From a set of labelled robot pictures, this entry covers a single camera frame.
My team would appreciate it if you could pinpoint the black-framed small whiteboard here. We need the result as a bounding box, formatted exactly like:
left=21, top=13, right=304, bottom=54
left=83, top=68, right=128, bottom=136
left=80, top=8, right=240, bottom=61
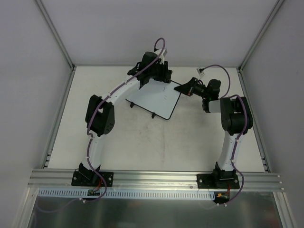
left=126, top=79, right=181, bottom=120

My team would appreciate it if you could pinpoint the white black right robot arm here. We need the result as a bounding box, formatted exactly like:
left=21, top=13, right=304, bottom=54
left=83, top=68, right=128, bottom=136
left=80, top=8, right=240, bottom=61
left=174, top=77, right=253, bottom=189

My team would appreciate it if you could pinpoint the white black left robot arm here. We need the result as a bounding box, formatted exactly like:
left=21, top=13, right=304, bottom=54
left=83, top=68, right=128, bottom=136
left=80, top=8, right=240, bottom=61
left=74, top=48, right=172, bottom=186

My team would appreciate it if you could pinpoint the metal tube whiteboard easel stand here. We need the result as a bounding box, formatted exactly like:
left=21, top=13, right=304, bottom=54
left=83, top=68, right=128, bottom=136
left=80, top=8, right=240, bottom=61
left=129, top=102, right=156, bottom=119

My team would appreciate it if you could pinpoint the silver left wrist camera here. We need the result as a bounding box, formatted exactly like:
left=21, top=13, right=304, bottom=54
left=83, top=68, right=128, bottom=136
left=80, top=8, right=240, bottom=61
left=159, top=48, right=168, bottom=64

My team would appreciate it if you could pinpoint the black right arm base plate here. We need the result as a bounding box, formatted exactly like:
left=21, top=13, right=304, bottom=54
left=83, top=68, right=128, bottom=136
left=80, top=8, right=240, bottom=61
left=196, top=173, right=240, bottom=190

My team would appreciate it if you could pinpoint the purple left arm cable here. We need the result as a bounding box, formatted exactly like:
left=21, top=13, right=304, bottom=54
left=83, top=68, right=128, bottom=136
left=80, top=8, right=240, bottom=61
left=35, top=38, right=167, bottom=213

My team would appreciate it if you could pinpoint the aluminium right frame post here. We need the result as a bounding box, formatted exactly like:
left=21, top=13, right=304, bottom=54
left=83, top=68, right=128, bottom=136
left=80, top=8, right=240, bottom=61
left=238, top=0, right=285, bottom=72

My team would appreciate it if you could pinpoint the aluminium frame post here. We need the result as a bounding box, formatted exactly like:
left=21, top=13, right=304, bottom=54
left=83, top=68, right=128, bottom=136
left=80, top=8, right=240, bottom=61
left=34, top=0, right=75, bottom=70
left=238, top=0, right=285, bottom=72

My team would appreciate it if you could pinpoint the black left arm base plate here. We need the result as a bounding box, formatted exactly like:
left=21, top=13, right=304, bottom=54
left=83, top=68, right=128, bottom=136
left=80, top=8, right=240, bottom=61
left=71, top=170, right=114, bottom=187

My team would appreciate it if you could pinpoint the aluminium left frame post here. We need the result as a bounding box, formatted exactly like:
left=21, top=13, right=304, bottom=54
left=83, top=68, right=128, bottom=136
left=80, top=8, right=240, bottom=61
left=34, top=0, right=75, bottom=70

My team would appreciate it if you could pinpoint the aluminium front mounting rail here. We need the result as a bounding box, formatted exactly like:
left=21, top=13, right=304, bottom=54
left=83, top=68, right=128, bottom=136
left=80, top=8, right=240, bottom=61
left=27, top=169, right=285, bottom=192

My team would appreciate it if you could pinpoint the white slotted cable duct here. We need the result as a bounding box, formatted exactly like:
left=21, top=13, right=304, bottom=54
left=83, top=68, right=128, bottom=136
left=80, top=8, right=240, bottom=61
left=38, top=188, right=215, bottom=201

